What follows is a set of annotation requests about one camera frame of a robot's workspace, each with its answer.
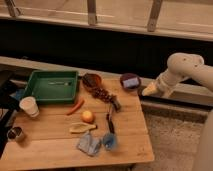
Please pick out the white paper cup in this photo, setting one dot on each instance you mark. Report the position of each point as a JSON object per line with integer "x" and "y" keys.
{"x": 29, "y": 106}

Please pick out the yellow banana peel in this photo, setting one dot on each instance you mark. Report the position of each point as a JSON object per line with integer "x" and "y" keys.
{"x": 81, "y": 127}

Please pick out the yellow orange fruit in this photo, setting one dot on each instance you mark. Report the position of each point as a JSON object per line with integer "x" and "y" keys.
{"x": 87, "y": 116}

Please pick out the purple bowl with sponge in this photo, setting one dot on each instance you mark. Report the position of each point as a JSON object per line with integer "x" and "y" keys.
{"x": 130, "y": 81}

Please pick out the light blue towel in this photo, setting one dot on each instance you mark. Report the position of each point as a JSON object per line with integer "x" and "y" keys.
{"x": 88, "y": 144}

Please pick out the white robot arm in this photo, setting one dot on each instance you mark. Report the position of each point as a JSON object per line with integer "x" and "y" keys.
{"x": 180, "y": 67}

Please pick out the brown bowl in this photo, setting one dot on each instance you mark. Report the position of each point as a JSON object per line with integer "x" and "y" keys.
{"x": 91, "y": 81}

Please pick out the green plastic tray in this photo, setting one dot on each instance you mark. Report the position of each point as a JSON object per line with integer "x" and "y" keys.
{"x": 52, "y": 87}

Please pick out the black stand at left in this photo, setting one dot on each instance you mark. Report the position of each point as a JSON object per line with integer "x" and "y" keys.
{"x": 7, "y": 87}

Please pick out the small metal cup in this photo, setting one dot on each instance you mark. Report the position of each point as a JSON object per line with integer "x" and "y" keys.
{"x": 16, "y": 134}

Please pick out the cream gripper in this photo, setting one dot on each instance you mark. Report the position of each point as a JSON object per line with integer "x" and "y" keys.
{"x": 150, "y": 89}

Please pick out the orange carrot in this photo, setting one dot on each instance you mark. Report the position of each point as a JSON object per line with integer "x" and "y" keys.
{"x": 76, "y": 106}

